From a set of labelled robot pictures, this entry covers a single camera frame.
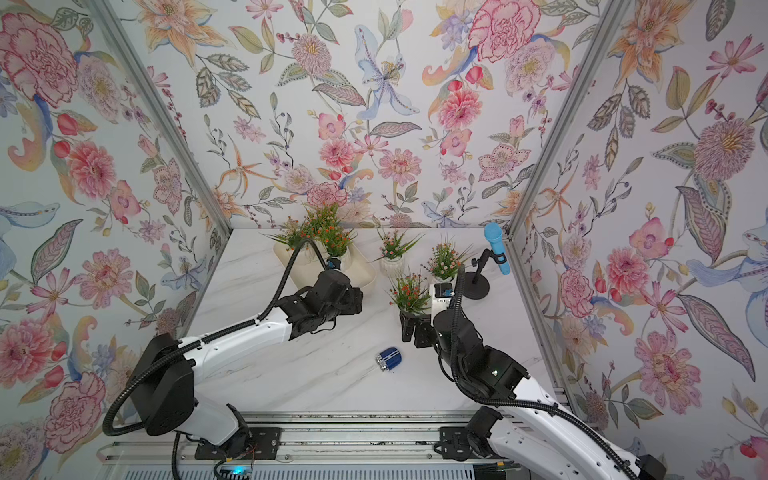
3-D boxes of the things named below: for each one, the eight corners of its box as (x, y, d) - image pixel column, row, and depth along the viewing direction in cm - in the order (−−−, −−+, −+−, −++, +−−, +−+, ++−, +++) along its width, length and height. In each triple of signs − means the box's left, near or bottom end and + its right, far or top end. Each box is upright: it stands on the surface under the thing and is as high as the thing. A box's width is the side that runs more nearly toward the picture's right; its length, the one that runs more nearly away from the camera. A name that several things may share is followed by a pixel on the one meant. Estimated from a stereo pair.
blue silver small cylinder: (383, 375, 87) (383, 371, 85) (374, 360, 90) (374, 355, 88) (404, 363, 90) (405, 359, 87) (395, 348, 93) (395, 343, 90)
